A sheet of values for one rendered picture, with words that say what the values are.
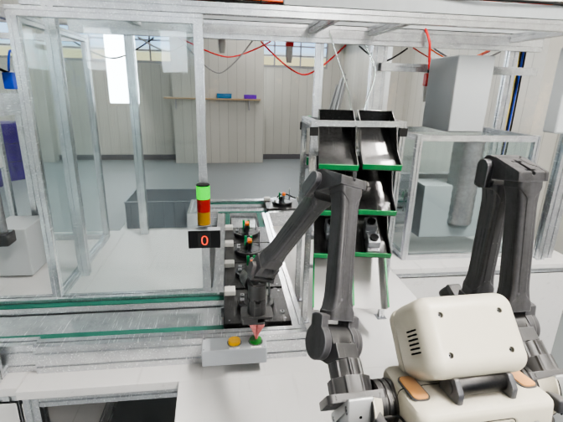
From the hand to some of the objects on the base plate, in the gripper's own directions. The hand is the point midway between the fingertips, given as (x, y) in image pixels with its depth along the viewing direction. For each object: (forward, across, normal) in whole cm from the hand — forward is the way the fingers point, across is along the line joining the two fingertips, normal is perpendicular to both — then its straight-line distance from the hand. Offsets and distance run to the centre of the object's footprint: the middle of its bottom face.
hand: (255, 336), depth 130 cm
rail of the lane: (+13, -26, +6) cm, 30 cm away
